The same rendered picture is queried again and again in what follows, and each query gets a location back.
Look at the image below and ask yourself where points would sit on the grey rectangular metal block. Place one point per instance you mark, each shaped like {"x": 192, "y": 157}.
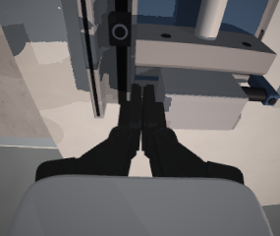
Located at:
{"x": 200, "y": 100}

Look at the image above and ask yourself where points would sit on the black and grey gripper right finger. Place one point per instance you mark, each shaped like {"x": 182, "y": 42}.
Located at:
{"x": 167, "y": 157}

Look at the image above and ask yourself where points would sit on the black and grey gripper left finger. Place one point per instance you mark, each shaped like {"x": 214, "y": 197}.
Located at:
{"x": 110, "y": 157}

